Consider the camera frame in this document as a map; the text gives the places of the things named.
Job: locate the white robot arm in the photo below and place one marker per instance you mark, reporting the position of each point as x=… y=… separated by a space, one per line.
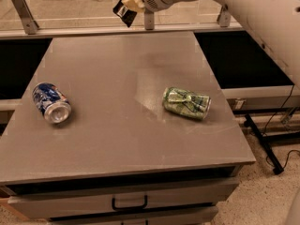
x=273 y=24

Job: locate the crushed green soda can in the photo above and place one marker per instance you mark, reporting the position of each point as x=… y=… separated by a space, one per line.
x=186 y=103

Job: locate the blue soda can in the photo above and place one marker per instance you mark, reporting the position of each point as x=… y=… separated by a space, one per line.
x=52 y=104

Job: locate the grey upper drawer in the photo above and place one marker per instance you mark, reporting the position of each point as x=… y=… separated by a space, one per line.
x=98 y=201

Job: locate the grey drawer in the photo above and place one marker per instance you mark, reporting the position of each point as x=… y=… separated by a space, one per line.
x=98 y=201
x=177 y=216

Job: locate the grey lower drawer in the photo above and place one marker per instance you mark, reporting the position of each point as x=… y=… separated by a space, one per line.
x=177 y=216

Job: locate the black metal floor bar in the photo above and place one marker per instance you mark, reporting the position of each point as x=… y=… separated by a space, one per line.
x=249 y=123

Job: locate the middle metal railing bracket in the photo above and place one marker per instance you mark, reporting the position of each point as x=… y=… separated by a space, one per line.
x=149 y=20

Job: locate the left metal railing bracket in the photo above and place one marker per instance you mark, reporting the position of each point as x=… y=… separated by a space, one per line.
x=29 y=24

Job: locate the black upper drawer handle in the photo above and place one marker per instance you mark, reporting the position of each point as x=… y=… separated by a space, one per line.
x=129 y=203

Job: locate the black drawer handle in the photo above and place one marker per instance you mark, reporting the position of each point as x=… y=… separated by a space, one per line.
x=135 y=222
x=129 y=203

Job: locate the black lower drawer handle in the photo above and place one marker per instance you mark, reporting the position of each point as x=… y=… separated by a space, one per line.
x=135 y=222

